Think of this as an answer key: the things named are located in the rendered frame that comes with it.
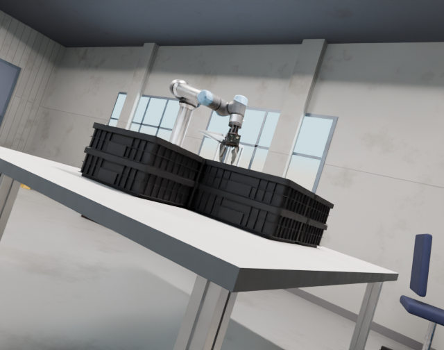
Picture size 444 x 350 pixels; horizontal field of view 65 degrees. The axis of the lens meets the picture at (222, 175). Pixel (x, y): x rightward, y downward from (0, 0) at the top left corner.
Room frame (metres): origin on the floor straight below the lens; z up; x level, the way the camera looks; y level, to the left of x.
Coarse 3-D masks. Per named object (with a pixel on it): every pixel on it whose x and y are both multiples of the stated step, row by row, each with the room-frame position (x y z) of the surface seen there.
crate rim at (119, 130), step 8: (104, 128) 1.42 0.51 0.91; (112, 128) 1.39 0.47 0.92; (120, 128) 1.36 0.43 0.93; (136, 136) 1.30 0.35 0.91; (144, 136) 1.27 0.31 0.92; (152, 136) 1.25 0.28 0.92; (160, 144) 1.27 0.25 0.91; (168, 144) 1.29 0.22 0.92; (184, 152) 1.37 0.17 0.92; (192, 152) 1.41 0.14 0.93; (200, 160) 1.47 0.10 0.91
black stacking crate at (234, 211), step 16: (208, 192) 1.46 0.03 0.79; (224, 192) 1.40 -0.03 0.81; (208, 208) 1.44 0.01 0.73; (224, 208) 1.39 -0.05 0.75; (240, 208) 1.36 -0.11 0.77; (256, 208) 1.32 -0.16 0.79; (272, 208) 1.27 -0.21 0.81; (240, 224) 1.34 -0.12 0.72; (256, 224) 1.31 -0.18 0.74; (272, 224) 1.27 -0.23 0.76; (288, 224) 1.37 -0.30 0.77; (288, 240) 1.42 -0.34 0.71
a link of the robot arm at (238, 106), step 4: (236, 96) 1.80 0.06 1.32; (240, 96) 1.79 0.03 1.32; (236, 100) 1.79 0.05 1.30; (240, 100) 1.79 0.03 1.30; (244, 100) 1.79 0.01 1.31; (228, 104) 1.83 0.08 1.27; (232, 104) 1.81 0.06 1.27; (236, 104) 1.79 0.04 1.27; (240, 104) 1.79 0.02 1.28; (244, 104) 1.79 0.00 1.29; (228, 108) 1.83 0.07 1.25; (232, 108) 1.80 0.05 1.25; (236, 108) 1.79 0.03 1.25; (240, 108) 1.78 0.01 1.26; (244, 108) 1.80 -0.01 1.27; (232, 112) 1.79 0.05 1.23; (236, 112) 1.78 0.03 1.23; (240, 112) 1.78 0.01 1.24; (244, 112) 1.80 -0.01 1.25
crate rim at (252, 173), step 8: (208, 160) 1.47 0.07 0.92; (224, 168) 1.42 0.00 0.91; (232, 168) 1.40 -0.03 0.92; (240, 168) 1.38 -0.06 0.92; (256, 176) 1.33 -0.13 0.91; (264, 176) 1.31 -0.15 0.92; (272, 176) 1.29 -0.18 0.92; (288, 184) 1.26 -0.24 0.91; (296, 184) 1.31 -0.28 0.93; (304, 192) 1.39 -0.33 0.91; (312, 192) 1.46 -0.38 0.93
